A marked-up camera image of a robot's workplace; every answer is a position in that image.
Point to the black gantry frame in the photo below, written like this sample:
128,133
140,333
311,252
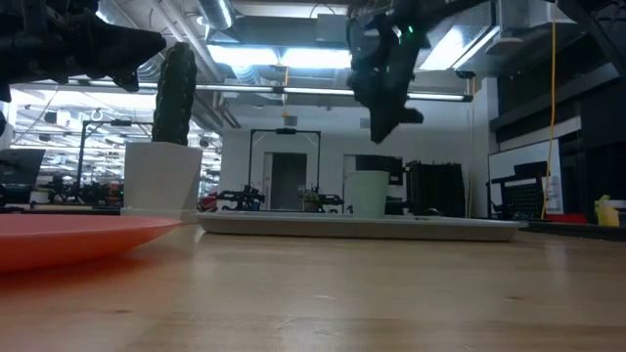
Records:
284,131

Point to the grey plastic tray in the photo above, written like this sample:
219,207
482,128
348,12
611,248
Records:
362,229

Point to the black stand frame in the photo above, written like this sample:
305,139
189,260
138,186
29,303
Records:
98,124

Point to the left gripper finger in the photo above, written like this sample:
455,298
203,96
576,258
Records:
137,46
126,79

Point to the yellow bottle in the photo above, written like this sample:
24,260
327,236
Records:
606,212

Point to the dark computer monitor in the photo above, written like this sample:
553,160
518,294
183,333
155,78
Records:
19,173

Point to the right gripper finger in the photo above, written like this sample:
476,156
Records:
382,124
411,116

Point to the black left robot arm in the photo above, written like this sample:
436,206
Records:
14,34

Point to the long tube light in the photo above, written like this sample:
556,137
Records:
318,90

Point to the white plant pot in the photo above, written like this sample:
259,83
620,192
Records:
161,178

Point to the green cactus plant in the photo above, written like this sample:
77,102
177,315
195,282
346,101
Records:
173,98

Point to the red round plate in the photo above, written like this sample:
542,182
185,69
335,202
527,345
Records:
73,239

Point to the green cup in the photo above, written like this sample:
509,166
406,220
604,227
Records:
368,195

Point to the grey door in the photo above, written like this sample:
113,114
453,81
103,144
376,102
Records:
288,181

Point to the black robot station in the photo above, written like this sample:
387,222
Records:
242,198

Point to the whiteboard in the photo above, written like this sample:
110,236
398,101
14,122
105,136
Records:
523,161

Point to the black cabinet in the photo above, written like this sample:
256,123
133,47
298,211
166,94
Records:
435,188

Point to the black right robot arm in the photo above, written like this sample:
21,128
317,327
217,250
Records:
601,24

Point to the silver ventilation duct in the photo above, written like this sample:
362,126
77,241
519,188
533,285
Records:
469,34

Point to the ceiling light panel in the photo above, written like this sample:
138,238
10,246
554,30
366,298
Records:
279,56

